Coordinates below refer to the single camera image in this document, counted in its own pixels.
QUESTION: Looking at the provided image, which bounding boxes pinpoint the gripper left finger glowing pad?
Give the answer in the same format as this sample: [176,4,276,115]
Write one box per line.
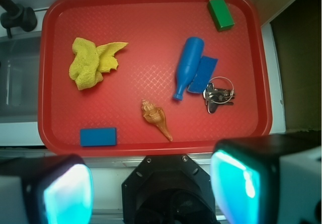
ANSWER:
[1,155,94,223]

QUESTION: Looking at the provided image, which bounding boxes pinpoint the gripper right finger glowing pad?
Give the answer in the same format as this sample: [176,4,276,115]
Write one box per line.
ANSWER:
[210,134,321,223]

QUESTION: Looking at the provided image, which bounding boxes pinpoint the yellow cloth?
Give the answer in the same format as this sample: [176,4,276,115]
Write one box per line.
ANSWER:
[68,37,128,91]

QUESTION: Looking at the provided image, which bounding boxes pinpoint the blue cloth strip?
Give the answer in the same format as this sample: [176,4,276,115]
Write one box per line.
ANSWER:
[187,56,218,94]

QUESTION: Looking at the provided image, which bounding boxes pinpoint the blue rectangular block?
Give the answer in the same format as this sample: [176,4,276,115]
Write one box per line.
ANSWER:
[80,127,117,147]

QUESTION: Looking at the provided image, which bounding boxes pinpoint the orange conch seashell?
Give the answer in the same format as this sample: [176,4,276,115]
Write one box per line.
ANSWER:
[141,99,173,141]

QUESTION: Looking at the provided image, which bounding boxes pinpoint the metal sink basin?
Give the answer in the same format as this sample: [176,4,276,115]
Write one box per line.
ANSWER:
[1,32,41,123]

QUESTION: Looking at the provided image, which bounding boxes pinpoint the red plastic tray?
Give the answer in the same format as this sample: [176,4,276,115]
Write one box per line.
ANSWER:
[38,0,272,157]

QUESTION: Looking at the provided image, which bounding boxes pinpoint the blue plastic bottle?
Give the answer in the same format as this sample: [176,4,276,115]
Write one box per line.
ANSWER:
[173,37,204,101]

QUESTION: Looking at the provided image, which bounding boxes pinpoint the green rectangular block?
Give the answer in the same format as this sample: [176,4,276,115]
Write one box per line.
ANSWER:
[208,0,235,32]

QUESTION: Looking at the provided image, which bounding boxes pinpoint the black octagonal mount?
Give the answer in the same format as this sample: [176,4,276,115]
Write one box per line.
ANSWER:
[122,155,219,223]

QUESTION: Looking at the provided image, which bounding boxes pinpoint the silver keys on ring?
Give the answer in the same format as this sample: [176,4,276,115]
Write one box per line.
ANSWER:
[203,76,235,114]

